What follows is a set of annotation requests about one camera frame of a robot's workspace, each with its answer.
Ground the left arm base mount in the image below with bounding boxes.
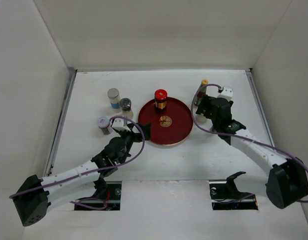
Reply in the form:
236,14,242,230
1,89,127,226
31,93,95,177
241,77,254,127
74,179,122,211

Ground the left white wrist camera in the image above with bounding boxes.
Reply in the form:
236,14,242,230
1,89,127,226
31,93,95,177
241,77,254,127
111,118,130,132

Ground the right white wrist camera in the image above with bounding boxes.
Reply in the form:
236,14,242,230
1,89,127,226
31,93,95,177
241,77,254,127
217,86,233,101

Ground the red sauce bottle green label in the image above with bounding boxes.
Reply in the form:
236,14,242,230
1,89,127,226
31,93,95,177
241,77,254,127
194,79,209,106

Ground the silver lid blue label jar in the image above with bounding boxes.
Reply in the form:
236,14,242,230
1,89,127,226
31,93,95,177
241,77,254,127
107,88,120,109

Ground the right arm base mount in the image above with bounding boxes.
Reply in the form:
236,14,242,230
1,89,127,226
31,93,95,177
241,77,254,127
209,171,258,211

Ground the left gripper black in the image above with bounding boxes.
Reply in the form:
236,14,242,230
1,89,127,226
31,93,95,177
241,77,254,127
117,123,150,164

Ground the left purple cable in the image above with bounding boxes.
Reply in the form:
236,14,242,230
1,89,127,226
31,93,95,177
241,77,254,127
9,115,146,200

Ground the white bottle black cap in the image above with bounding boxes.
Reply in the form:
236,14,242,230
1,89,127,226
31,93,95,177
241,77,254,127
196,112,208,124

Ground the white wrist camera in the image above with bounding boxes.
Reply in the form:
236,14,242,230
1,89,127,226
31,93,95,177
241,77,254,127
217,86,233,101
111,118,130,132

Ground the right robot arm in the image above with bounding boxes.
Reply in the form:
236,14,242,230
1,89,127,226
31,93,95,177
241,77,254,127
196,94,308,209

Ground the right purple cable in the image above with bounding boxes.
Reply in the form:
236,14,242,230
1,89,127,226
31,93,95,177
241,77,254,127
190,83,308,203

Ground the red round tray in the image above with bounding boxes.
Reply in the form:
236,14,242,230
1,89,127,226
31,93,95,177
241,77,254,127
138,97,193,146

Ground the white lid spice jar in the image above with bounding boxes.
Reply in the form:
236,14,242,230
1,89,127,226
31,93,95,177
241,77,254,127
97,116,111,135

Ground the red lid sauce jar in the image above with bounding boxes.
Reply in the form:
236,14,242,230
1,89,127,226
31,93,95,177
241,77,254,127
154,89,168,113

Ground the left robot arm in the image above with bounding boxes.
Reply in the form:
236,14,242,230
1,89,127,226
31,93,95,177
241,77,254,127
10,119,151,227

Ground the purple cable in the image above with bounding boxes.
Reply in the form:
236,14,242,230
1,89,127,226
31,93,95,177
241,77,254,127
9,115,146,200
190,83,308,203

